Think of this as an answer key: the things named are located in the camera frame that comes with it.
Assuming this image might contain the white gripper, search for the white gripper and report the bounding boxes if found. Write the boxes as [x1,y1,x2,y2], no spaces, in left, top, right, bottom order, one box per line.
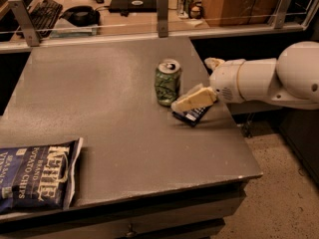
[170,57,245,113]

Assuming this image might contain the green soda can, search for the green soda can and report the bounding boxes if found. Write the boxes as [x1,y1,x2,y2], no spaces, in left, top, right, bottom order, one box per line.
[155,58,181,107]

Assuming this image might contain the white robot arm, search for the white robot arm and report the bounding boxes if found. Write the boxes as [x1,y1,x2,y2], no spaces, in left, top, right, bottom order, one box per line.
[171,41,319,113]

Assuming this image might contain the blue rxbar blueberry bar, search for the blue rxbar blueberry bar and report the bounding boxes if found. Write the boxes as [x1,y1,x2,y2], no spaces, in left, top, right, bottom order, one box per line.
[172,107,210,126]

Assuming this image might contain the silver can on desk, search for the silver can on desk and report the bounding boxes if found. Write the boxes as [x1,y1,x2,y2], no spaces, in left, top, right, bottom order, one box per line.
[176,0,193,18]

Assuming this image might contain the small round brown object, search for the small round brown object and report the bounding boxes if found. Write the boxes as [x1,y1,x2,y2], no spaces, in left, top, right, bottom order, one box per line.
[190,6,202,19]

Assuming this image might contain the brown cardboard box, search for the brown cardboard box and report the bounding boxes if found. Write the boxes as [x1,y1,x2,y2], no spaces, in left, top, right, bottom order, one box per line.
[201,0,278,27]

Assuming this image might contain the black laptop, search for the black laptop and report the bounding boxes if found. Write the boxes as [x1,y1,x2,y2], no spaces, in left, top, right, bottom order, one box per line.
[109,0,157,13]

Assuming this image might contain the grey desk drawer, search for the grey desk drawer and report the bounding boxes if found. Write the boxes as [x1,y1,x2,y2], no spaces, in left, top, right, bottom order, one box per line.
[0,189,245,239]

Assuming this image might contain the black headphones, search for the black headphones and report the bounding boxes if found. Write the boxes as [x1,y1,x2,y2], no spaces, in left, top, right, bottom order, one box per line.
[61,6,100,27]

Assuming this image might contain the black keyboard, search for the black keyboard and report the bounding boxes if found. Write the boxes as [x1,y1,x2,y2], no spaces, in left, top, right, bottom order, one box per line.
[29,0,63,38]

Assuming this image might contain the blue kettle chips bag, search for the blue kettle chips bag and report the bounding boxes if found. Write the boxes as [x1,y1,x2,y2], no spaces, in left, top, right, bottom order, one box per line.
[0,137,83,214]

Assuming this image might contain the grey metal bracket right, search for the grey metal bracket right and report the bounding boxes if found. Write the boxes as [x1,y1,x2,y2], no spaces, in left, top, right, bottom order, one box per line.
[271,0,292,29]

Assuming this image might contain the grey metal bracket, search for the grey metal bracket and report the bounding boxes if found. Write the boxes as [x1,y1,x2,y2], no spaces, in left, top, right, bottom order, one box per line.
[8,0,40,47]
[271,0,292,29]
[157,0,168,38]

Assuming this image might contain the grey metal bracket middle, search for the grey metal bracket middle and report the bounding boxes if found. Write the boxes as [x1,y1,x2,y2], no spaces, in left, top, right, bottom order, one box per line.
[157,0,168,38]

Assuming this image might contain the grey metal bracket left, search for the grey metal bracket left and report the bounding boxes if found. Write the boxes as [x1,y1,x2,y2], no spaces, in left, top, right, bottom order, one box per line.
[8,0,40,47]

